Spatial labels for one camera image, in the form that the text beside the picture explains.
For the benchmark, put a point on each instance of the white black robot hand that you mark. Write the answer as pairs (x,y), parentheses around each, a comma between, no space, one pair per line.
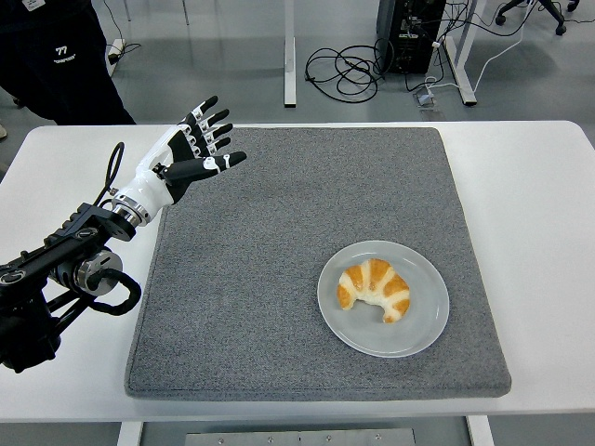
(149,181)

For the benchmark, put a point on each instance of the golden croissant bread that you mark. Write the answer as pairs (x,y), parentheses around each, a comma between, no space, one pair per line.
(372,279)

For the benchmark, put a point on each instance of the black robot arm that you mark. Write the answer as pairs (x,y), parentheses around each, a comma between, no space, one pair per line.
(56,246)

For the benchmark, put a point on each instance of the grey metal plate with screws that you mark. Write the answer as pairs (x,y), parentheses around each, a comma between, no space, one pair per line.
(297,437)

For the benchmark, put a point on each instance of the pale blue round plate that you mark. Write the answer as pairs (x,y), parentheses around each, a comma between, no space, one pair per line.
(418,334)

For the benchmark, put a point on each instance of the grey fabric mat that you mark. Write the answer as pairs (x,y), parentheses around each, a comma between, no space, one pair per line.
(279,209)

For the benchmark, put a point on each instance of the white power strip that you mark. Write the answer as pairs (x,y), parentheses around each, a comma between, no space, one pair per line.
(116,48)

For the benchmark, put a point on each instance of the person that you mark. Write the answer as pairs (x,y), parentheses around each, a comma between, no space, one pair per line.
(60,69)

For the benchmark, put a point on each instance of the person's foot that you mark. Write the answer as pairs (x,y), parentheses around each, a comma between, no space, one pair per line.
(2,130)

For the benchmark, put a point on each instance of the white table leg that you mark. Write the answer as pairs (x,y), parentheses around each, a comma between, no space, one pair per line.
(481,432)
(129,434)

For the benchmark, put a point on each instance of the floor socket box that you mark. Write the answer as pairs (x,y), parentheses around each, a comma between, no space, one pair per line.
(427,100)

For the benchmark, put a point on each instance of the black computer tower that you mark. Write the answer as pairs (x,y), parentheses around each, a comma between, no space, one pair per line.
(409,42)

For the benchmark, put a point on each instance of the white desk leg with foot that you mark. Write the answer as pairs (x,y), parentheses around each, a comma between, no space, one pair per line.
(466,88)

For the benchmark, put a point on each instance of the black office chair base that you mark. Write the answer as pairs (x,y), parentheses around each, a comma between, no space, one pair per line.
(553,11)

